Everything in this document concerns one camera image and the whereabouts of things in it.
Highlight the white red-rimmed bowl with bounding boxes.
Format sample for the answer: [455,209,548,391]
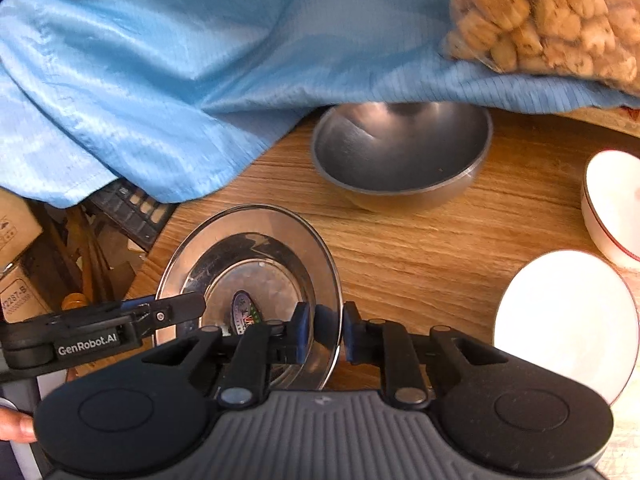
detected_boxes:
[492,250,640,407]
[581,150,640,273]

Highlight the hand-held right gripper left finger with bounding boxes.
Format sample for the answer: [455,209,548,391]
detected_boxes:
[142,302,314,407]

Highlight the cardboard box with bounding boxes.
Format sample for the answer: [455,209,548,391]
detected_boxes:
[0,187,44,272]
[0,262,52,324]

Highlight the person's left hand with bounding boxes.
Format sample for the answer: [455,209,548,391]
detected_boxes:
[0,406,39,444]

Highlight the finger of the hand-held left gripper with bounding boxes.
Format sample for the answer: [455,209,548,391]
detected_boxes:
[131,293,207,334]

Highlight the clear bag of snacks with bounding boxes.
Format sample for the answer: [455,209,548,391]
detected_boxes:
[440,0,640,97]

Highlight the black keyboard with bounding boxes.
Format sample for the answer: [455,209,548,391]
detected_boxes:
[87,178,179,253]

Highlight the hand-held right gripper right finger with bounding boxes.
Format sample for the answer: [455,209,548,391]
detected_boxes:
[344,301,508,408]

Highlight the brown wooden sticks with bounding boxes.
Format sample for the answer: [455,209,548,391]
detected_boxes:
[44,204,138,312]

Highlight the shiny steel bowl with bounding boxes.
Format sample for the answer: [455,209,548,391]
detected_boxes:
[154,204,343,392]

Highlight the light blue cloth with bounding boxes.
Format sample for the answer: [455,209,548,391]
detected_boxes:
[0,0,640,209]

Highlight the deep stainless steel bowl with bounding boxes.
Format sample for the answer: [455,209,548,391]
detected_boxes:
[311,101,495,213]

